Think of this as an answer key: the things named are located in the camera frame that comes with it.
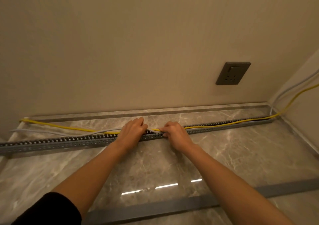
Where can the person's left hand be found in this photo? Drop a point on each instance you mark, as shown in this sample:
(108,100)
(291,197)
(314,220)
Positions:
(130,133)

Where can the person's right hand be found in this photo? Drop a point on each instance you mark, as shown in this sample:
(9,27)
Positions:
(177,136)

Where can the grey duct cover strip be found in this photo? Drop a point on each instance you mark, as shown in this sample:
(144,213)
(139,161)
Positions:
(149,210)

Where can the person's left forearm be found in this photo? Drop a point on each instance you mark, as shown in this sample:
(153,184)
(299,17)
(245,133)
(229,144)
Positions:
(92,177)

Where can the person's right forearm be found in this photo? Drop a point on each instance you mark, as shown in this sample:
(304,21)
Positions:
(231,185)

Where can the black sleeve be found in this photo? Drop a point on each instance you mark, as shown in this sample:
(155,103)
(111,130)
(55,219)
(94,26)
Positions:
(47,211)

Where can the grey wall socket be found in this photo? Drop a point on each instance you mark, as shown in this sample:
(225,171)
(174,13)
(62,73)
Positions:
(233,73)

